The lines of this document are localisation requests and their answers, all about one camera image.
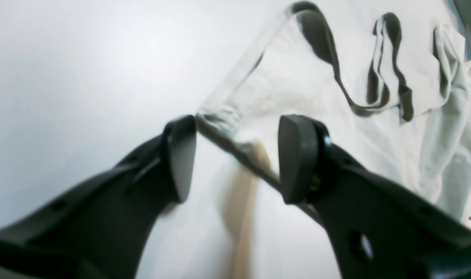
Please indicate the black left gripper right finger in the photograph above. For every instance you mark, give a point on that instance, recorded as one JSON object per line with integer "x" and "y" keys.
{"x": 378, "y": 229}

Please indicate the grey t-shirt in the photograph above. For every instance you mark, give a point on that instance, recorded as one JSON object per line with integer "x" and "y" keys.
{"x": 389, "y": 79}

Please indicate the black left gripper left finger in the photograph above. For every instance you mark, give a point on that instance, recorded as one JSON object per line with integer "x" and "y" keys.
{"x": 99, "y": 228}

